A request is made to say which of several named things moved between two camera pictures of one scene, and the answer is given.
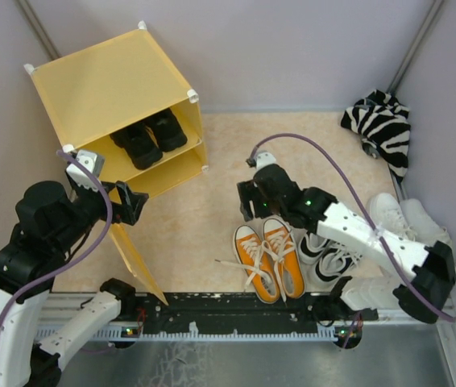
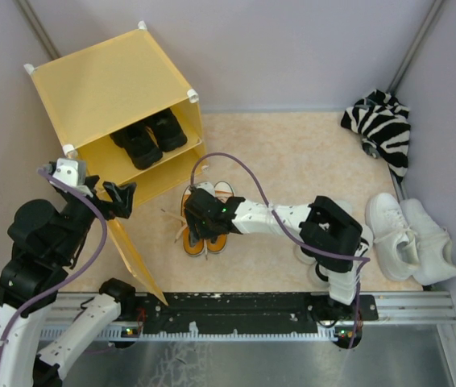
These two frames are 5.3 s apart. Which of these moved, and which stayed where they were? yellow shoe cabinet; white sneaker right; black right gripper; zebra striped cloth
Moved: black right gripper
Stayed: white sneaker right; zebra striped cloth; yellow shoe cabinet
